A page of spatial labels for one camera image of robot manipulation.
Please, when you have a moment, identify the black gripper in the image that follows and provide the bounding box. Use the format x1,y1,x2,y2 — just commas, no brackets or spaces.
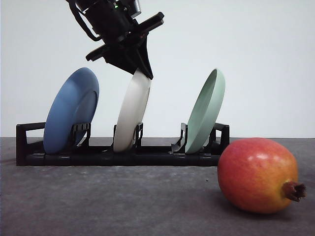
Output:
76,0,164,79

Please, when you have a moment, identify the red pomegranate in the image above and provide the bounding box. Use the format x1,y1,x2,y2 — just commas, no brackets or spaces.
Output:
218,138,307,214

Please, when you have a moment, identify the white plate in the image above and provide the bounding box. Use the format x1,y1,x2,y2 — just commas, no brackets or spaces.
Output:
114,70,152,152

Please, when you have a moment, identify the green plate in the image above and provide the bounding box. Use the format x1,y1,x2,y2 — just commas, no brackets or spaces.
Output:
186,69,226,154

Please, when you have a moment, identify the blue plate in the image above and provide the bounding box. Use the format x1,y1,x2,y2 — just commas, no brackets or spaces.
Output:
43,67,100,154

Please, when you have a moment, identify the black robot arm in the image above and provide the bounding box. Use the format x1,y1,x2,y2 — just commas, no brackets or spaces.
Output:
76,0,164,79

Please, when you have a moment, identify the black plate rack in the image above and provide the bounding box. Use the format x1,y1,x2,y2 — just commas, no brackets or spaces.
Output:
16,122,230,167

